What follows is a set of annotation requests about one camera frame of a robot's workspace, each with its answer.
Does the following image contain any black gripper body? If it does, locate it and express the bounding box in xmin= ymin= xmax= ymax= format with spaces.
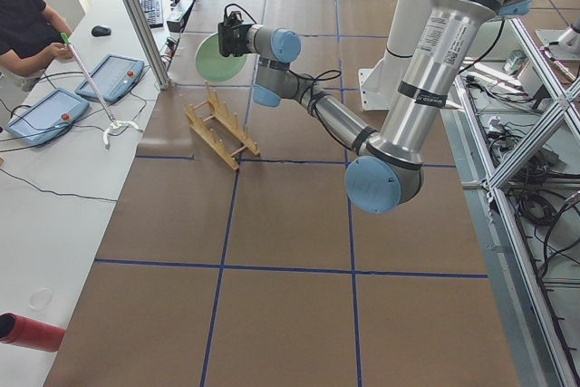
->
xmin=217 ymin=23 xmax=248 ymax=58

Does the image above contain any mint green plate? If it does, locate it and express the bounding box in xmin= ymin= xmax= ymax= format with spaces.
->
xmin=195 ymin=34 xmax=247 ymax=82

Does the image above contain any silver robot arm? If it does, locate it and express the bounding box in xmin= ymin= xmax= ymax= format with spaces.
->
xmin=217 ymin=0 xmax=531 ymax=214

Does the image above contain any wooden dish rack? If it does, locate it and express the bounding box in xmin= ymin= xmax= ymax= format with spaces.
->
xmin=184 ymin=82 xmax=261 ymax=171

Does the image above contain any black computer box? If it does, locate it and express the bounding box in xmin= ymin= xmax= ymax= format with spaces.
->
xmin=166 ymin=0 xmax=194 ymax=33

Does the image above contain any black keyboard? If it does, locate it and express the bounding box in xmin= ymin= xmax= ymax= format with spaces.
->
xmin=138 ymin=0 xmax=164 ymax=28

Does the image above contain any far teach pendant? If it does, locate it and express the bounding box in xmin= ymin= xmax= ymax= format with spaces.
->
xmin=91 ymin=53 xmax=145 ymax=103

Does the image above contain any teach pendant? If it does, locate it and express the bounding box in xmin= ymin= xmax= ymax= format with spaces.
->
xmin=91 ymin=53 xmax=145 ymax=103
xmin=5 ymin=88 xmax=89 ymax=146

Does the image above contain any black computer mouse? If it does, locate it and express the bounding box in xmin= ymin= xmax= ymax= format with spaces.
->
xmin=91 ymin=25 xmax=111 ymax=37

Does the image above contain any metal reacher grabber stick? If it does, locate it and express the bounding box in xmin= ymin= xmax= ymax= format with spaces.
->
xmin=61 ymin=33 xmax=143 ymax=150

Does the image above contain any near teach pendant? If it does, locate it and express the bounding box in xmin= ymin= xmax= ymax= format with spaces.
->
xmin=5 ymin=88 xmax=89 ymax=146

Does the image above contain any person in black shirt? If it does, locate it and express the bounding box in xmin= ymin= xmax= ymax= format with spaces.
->
xmin=1 ymin=0 xmax=73 ymax=92

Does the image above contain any red bottle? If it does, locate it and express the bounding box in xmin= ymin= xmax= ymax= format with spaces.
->
xmin=1 ymin=313 xmax=65 ymax=353

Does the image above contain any aluminium frame post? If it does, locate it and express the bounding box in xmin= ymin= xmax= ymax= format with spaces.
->
xmin=122 ymin=0 xmax=171 ymax=90

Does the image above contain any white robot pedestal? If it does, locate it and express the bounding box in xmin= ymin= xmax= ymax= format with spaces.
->
xmin=359 ymin=0 xmax=431 ymax=111

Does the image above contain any aluminium side frame rail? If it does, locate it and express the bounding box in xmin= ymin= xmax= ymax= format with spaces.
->
xmin=445 ymin=19 xmax=579 ymax=386

